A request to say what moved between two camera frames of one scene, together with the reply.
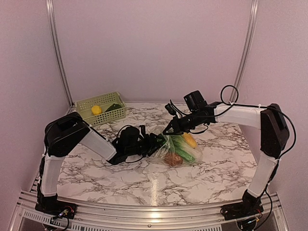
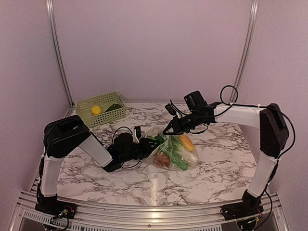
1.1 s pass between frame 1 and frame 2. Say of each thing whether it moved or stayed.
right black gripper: stayed
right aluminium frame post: stayed
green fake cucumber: moved
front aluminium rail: stayed
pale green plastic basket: stayed
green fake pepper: stayed
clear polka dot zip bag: moved
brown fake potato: moved
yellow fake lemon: stayed
